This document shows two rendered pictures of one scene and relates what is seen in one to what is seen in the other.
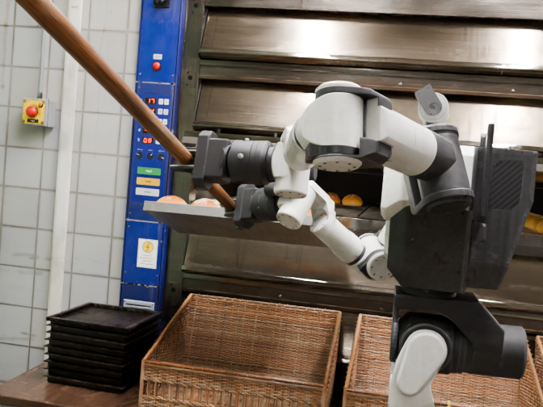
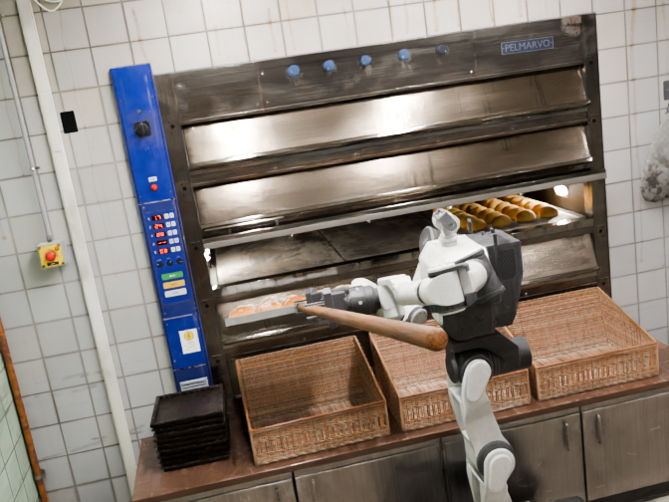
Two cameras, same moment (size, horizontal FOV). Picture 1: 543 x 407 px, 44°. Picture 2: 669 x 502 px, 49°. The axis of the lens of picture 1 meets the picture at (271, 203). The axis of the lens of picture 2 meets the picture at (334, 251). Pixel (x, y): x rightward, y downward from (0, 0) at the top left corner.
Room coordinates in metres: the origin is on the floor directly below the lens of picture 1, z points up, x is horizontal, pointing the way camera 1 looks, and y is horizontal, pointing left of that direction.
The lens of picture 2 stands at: (-0.60, 0.80, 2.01)
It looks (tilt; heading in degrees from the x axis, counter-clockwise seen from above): 13 degrees down; 341
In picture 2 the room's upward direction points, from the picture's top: 8 degrees counter-clockwise
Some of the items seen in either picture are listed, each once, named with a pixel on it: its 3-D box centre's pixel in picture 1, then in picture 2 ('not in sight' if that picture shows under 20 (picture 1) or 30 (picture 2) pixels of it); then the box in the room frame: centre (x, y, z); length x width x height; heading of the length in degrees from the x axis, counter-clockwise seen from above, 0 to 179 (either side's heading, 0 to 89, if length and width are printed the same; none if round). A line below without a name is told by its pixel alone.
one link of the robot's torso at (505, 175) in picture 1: (453, 209); (471, 280); (1.47, -0.40, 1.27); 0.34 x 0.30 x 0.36; 166
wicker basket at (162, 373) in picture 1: (247, 356); (309, 395); (2.17, 0.03, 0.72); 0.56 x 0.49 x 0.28; 80
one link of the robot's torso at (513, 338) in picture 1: (456, 332); (487, 352); (1.47, -0.43, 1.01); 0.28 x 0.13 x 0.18; 80
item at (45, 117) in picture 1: (38, 112); (53, 253); (2.56, 0.90, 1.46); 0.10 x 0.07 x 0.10; 79
